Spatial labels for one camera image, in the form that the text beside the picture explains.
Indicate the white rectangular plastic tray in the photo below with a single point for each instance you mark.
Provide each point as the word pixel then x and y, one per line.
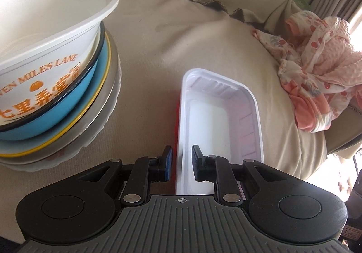
pixel 209 120

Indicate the beige sofa cover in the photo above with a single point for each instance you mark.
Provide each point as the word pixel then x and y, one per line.
pixel 169 29

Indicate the blue enamel bowl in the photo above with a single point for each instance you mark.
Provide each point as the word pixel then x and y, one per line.
pixel 56 117

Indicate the white plate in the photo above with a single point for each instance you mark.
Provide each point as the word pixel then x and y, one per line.
pixel 110 117

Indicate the blue plate with yellow rim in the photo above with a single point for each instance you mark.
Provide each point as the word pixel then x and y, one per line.
pixel 96 83

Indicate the green item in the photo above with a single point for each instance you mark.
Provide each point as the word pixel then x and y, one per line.
pixel 301 1

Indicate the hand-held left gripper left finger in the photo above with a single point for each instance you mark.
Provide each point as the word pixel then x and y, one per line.
pixel 169 163

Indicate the white printed plastic bowl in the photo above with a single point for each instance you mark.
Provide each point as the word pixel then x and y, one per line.
pixel 51 24

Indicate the pink floral cloth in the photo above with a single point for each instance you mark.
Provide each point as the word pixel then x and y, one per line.
pixel 319 66

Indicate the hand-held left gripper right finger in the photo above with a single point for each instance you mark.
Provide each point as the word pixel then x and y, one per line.
pixel 195 163

